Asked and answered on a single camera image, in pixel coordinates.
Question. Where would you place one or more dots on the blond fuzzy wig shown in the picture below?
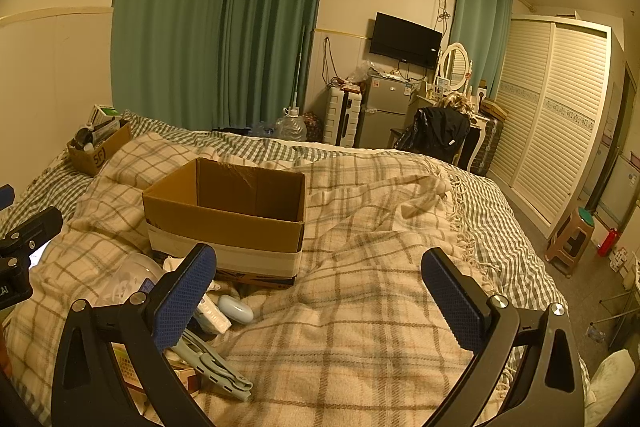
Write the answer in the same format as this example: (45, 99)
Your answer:
(457, 101)

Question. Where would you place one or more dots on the red fire extinguisher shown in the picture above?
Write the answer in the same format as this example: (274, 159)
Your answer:
(607, 243)

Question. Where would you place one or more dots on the white packet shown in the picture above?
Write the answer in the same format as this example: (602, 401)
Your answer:
(212, 314)

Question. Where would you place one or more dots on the green and white carton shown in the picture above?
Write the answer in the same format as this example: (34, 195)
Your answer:
(107, 112)

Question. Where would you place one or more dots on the large clear water bottle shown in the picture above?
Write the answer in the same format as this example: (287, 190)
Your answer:
(291, 127)

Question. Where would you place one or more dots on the white pillow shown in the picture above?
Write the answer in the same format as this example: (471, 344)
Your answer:
(612, 382)

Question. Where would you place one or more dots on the grey-blue plastic clamp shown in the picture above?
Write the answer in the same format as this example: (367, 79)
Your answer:
(215, 367)

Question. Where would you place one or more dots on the large taped cardboard box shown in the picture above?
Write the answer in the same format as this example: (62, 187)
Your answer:
(225, 227)

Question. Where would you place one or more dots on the lit phone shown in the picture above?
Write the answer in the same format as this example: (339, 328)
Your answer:
(40, 254)

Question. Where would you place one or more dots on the small brown box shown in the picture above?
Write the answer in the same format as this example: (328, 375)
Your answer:
(185, 381)

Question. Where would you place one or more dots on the grey small fridge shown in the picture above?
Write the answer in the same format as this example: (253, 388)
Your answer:
(382, 112)

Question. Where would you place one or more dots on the white louvred wardrobe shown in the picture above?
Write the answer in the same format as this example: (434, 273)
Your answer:
(550, 122)

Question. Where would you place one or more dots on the white ribbed suitcase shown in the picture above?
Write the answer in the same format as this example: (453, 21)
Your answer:
(335, 117)

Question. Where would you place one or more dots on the black round object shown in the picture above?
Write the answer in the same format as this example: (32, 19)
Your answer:
(82, 138)

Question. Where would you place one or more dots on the white dressing table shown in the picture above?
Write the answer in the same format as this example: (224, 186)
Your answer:
(480, 129)

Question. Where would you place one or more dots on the brown checked suitcase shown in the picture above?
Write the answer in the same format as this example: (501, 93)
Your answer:
(487, 147)

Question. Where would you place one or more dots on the brown plastic stool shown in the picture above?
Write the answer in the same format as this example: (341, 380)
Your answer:
(570, 242)

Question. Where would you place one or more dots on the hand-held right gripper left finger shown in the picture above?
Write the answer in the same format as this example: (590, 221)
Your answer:
(182, 307)

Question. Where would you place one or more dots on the small cardboard box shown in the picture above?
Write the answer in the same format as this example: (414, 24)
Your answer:
(95, 159)

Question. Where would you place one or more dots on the white oval mirror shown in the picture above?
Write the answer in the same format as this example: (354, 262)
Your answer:
(456, 64)

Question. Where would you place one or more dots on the small yellow box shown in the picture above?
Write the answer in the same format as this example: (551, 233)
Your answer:
(122, 362)

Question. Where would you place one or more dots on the black jacket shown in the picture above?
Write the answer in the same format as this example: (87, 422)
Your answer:
(440, 132)

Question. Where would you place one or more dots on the black wall television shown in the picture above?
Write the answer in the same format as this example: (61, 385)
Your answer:
(405, 39)

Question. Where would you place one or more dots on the white pole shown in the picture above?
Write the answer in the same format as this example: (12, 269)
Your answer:
(298, 67)

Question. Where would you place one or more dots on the clear plastic bag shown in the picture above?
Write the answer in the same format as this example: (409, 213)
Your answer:
(361, 73)

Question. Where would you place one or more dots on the beige plaid blanket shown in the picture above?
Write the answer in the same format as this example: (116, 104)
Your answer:
(350, 332)

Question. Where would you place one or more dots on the light blue earbuds case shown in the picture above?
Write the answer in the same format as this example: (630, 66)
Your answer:
(236, 308)

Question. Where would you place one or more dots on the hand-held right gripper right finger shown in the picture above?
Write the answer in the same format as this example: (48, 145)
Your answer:
(452, 304)

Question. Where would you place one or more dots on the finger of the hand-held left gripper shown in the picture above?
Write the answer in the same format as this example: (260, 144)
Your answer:
(5, 197)
(37, 223)

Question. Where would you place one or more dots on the white bowl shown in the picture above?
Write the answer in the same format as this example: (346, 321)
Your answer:
(130, 277)

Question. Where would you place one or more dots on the dark patterned bag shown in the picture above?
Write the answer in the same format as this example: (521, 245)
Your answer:
(312, 127)

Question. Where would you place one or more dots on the white cloth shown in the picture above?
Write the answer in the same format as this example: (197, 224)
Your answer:
(175, 263)

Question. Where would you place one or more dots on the green curtain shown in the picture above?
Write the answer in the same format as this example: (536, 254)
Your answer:
(480, 22)
(275, 32)
(170, 17)

